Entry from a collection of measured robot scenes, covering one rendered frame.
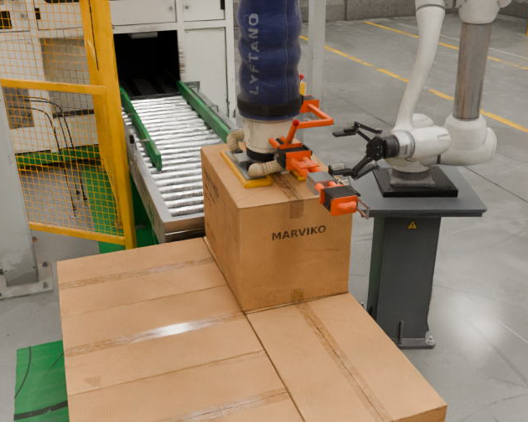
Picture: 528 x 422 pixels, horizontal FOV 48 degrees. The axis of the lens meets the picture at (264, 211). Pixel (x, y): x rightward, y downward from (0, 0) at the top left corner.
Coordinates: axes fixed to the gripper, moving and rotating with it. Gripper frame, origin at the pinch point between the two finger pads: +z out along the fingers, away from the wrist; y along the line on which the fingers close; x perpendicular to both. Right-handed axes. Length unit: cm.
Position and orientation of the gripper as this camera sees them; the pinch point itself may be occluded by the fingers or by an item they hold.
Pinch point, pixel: (336, 153)
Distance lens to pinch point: 196.9
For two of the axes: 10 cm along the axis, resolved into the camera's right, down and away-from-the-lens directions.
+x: -3.1, -4.1, 8.6
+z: -9.5, 1.4, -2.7
